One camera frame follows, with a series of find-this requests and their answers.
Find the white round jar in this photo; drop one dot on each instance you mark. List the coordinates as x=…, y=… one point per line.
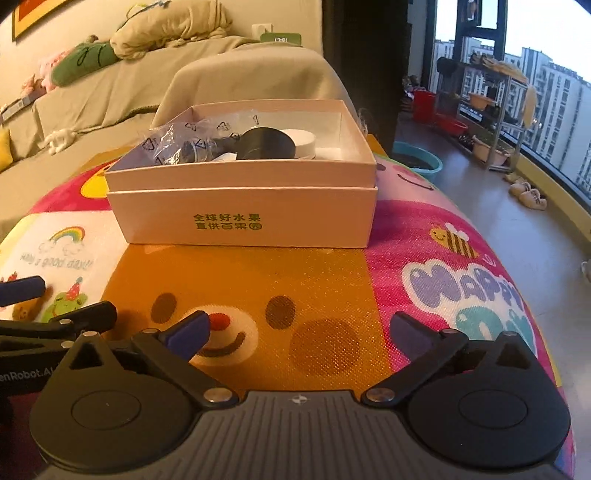
x=305, y=143

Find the pink cardboard box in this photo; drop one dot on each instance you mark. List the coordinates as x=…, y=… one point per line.
x=231, y=207

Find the framed wall picture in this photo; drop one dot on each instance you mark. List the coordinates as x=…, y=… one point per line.
x=27, y=18

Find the white wall socket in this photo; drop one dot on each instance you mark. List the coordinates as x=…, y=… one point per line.
x=258, y=30

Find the colourful cartoon printed mat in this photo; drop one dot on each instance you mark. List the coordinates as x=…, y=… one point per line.
x=323, y=277

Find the beige covered sofa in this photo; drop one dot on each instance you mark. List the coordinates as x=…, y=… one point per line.
x=115, y=92

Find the pink basin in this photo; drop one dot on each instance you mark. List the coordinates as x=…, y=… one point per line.
x=481, y=150

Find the yellow cushion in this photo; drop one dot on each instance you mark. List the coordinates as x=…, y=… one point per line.
x=5, y=150

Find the long flat box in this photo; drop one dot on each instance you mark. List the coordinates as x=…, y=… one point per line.
x=21, y=106

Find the green box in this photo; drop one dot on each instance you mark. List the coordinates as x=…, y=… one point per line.
x=281, y=39

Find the clear plastic bag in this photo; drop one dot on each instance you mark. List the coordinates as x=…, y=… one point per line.
x=171, y=138

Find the white tasselled plush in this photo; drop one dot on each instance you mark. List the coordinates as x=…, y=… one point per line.
x=62, y=141

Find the blue basin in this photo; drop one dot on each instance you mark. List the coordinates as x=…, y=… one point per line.
x=418, y=159

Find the dark curtain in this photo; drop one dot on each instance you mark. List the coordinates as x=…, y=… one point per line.
x=364, y=60

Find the green plush toy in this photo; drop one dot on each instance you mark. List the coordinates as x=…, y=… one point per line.
x=83, y=60

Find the pink plush toy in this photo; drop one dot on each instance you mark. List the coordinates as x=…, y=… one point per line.
x=46, y=67

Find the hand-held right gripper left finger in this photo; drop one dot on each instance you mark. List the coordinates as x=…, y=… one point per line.
x=189, y=337

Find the black metal shelf rack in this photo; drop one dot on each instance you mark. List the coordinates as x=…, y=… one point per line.
x=464, y=27

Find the red bucket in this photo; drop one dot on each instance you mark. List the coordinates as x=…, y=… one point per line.
x=425, y=106

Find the orange basin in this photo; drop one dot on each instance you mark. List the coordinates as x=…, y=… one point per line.
x=480, y=100

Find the beige bundled blanket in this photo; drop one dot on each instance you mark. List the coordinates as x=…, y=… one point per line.
x=171, y=27

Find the red basin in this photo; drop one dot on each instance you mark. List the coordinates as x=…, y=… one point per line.
x=450, y=124

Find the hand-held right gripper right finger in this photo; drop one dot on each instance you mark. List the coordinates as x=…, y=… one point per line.
x=411, y=337

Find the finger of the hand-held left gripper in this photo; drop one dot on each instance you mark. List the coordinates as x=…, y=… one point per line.
x=78, y=319
x=23, y=290

